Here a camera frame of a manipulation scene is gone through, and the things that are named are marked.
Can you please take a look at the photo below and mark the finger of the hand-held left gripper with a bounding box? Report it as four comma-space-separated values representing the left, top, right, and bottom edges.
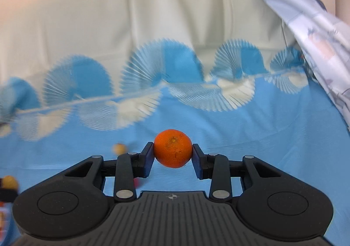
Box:
0, 187, 18, 203

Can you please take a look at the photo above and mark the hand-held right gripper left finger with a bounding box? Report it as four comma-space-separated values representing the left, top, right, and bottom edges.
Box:
63, 141, 155, 203

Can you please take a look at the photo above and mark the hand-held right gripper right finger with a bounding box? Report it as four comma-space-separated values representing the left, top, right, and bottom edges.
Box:
192, 143, 285, 203

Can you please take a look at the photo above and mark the orange mandarin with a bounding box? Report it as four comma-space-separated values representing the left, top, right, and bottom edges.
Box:
154, 129, 193, 168

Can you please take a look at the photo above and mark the blue fan-print bedsheet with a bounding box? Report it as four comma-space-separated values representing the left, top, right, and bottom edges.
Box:
0, 0, 350, 246

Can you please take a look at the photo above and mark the light blue printed cloth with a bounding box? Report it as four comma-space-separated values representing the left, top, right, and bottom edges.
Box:
232, 0, 350, 133

